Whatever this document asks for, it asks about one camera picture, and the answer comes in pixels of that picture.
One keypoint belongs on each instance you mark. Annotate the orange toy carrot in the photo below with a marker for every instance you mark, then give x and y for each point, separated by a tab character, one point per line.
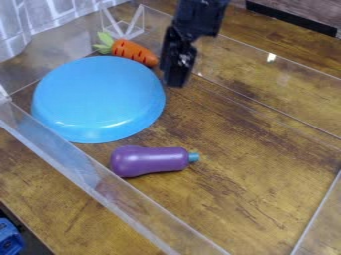
127	49

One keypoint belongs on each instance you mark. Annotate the purple toy eggplant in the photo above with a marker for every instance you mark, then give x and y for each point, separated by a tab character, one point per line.
133	161

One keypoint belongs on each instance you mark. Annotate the blue object at corner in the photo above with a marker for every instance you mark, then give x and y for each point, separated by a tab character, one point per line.
11	239

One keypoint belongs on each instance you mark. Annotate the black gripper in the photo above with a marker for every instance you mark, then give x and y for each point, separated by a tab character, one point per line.
197	18

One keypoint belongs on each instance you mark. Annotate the clear acrylic triangle bracket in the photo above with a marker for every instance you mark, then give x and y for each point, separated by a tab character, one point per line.
123	21

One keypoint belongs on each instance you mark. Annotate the clear acrylic enclosure wall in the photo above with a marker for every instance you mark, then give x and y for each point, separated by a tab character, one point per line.
260	113

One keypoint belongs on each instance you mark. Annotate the blue upturned bowl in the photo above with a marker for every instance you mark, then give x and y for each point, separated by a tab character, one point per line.
98	99

